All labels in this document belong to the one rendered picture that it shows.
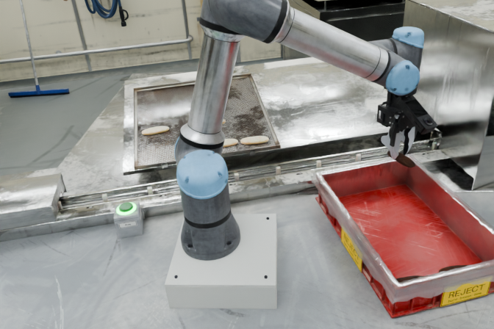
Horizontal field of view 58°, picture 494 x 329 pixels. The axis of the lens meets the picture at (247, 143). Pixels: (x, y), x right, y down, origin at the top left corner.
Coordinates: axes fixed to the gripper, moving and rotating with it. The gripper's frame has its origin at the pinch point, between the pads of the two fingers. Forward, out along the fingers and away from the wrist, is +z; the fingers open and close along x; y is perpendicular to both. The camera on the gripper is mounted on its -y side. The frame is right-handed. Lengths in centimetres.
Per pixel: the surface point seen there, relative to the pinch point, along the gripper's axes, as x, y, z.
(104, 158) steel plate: 69, 79, 16
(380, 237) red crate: 15.7, -9.6, 16.4
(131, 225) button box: 73, 29, 12
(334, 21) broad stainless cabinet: -106, 160, 10
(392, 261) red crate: 19.5, -17.7, 16.5
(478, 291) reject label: 12.7, -36.7, 14.0
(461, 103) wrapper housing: -26.9, 2.7, -7.4
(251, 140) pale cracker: 24, 45, 8
